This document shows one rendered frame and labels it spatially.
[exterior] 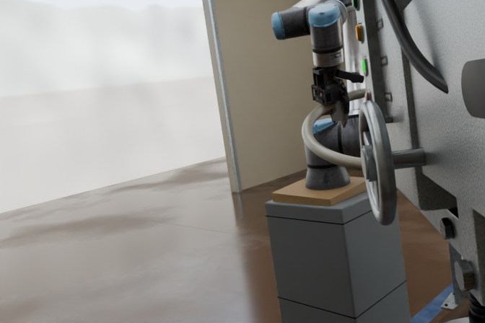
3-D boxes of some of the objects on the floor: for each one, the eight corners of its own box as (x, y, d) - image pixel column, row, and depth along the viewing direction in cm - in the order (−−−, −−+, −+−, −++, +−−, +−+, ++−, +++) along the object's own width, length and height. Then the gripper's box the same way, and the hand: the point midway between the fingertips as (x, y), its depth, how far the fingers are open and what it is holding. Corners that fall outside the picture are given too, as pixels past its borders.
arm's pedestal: (274, 390, 212) (247, 204, 205) (339, 339, 246) (317, 179, 238) (374, 437, 176) (344, 213, 168) (434, 370, 209) (412, 181, 202)
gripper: (304, 65, 148) (312, 126, 157) (326, 72, 138) (333, 138, 147) (327, 57, 151) (333, 117, 160) (350, 63, 141) (356, 128, 150)
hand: (340, 120), depth 154 cm, fingers closed on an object, 4 cm apart
